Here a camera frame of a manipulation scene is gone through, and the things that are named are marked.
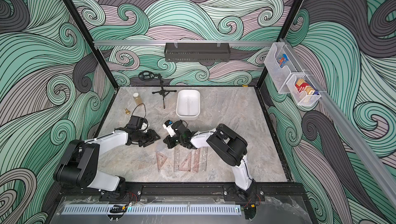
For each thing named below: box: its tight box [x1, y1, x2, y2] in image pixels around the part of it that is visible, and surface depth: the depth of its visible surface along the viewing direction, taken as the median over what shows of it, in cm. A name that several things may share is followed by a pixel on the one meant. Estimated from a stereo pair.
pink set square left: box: [155, 151, 169, 171], surface depth 87 cm
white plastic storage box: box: [175, 88, 201, 121], surface depth 112 cm
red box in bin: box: [295, 77, 316, 95], surface depth 67 cm
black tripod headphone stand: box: [138, 70, 177, 109], surface depth 97 cm
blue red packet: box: [276, 53, 290, 68], surface depth 85 cm
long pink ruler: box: [192, 148, 201, 173], surface depth 85 cm
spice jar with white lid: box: [133, 92, 143, 106], surface depth 106 cm
